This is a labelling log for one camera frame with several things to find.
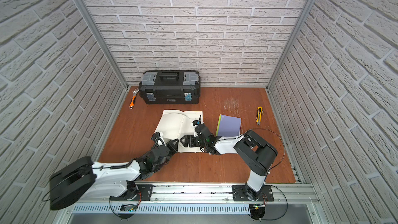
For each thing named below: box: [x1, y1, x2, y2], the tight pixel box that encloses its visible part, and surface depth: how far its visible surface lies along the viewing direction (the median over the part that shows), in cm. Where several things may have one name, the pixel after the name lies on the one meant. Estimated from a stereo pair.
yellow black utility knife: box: [255, 106, 264, 126], surface depth 105 cm
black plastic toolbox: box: [138, 70, 201, 105], surface depth 102 cm
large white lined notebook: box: [154, 109, 204, 153], surface depth 95 cm
